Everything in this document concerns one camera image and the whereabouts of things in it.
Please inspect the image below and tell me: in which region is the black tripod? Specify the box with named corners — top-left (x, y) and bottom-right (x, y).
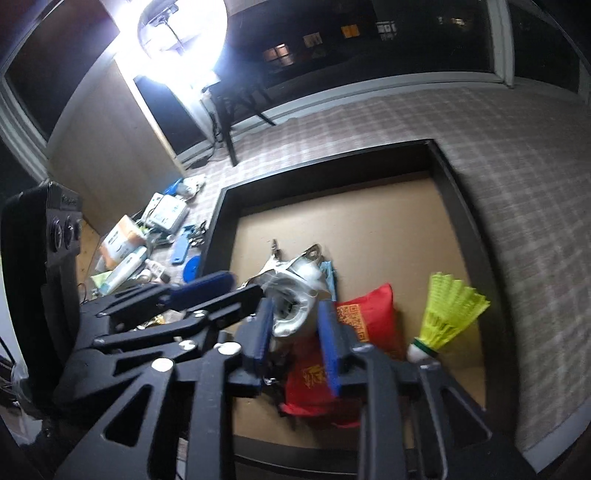
top-left (203, 85), bottom-right (278, 167)

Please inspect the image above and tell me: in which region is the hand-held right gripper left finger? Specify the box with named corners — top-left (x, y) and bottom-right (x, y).
top-left (54, 298), bottom-right (278, 480)

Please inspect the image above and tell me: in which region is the blue round disc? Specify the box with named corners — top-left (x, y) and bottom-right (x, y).
top-left (182, 256), bottom-right (204, 283)

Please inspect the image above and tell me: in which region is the black tray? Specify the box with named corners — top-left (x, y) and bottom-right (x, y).
top-left (194, 138), bottom-right (520, 480)

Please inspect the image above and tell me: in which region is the green white tube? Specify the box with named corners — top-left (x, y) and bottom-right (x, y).
top-left (99, 247), bottom-right (148, 296)

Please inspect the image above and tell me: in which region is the blue flat holder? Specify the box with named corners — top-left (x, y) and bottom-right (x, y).
top-left (172, 225), bottom-right (195, 265)

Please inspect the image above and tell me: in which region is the small white box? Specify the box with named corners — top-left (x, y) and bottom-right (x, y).
top-left (141, 194), bottom-right (190, 234)

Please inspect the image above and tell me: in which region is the dark window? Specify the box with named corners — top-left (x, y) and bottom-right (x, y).
top-left (226, 0), bottom-right (591, 95)

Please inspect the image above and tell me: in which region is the ring light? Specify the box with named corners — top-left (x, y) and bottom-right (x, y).
top-left (115, 0), bottom-right (229, 88)

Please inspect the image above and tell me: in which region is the light wood cabinet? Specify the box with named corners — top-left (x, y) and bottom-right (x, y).
top-left (46, 60), bottom-right (185, 227)

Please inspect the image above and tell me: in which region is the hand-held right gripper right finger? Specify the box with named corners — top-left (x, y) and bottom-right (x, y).
top-left (316, 300), bottom-right (541, 480)

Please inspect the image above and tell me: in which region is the white orange box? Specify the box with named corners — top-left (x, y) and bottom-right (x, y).
top-left (99, 215), bottom-right (148, 268)

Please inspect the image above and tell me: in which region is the teal plastic clip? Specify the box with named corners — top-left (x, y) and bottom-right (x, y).
top-left (318, 261), bottom-right (340, 301)

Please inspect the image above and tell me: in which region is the silver white wrapper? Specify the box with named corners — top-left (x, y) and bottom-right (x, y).
top-left (238, 239), bottom-right (329, 340)

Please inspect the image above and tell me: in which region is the yellow shuttlecock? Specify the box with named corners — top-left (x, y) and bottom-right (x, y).
top-left (406, 272), bottom-right (491, 365)

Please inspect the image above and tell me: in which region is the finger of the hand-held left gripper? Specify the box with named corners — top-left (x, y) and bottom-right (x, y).
top-left (53, 284), bottom-right (265, 407)
top-left (83, 271), bottom-right (237, 324)

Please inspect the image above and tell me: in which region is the red fabric bag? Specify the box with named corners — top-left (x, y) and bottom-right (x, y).
top-left (279, 284), bottom-right (407, 428)

